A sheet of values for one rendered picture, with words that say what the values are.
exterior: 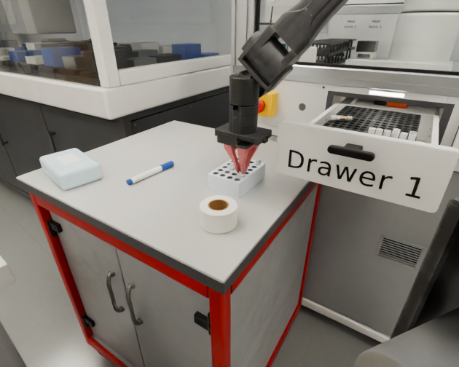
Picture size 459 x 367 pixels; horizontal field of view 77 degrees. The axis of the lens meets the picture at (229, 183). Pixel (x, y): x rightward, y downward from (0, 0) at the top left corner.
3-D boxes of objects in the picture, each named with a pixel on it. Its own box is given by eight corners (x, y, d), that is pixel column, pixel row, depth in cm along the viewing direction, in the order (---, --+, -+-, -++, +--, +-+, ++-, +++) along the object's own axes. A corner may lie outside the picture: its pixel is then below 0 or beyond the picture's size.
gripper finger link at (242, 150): (233, 162, 69) (233, 124, 64) (260, 170, 65) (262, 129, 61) (216, 173, 64) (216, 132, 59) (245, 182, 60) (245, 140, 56)
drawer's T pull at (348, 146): (373, 162, 46) (374, 154, 46) (326, 153, 50) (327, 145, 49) (377, 155, 49) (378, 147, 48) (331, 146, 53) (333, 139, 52)
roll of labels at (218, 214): (200, 212, 58) (199, 195, 56) (234, 211, 59) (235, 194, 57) (199, 234, 52) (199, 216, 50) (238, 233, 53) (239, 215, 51)
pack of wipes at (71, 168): (105, 178, 71) (100, 162, 69) (63, 193, 65) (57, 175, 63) (80, 161, 80) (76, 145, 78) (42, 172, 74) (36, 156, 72)
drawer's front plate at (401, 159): (436, 214, 48) (461, 152, 42) (274, 172, 61) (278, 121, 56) (436, 209, 49) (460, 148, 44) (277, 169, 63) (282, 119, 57)
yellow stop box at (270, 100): (269, 119, 89) (271, 95, 85) (249, 115, 92) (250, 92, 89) (277, 114, 92) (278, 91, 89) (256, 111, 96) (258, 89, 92)
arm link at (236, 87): (224, 70, 52) (253, 73, 50) (240, 65, 58) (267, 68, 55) (224, 109, 56) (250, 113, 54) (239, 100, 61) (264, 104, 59)
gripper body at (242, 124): (230, 129, 65) (230, 95, 61) (272, 138, 60) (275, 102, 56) (213, 137, 60) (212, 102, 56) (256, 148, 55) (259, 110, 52)
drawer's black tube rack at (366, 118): (405, 173, 57) (415, 142, 54) (316, 154, 65) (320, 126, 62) (413, 140, 73) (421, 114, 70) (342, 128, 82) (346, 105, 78)
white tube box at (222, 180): (238, 199, 63) (239, 183, 61) (208, 188, 67) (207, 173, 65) (264, 177, 72) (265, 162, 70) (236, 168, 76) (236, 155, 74)
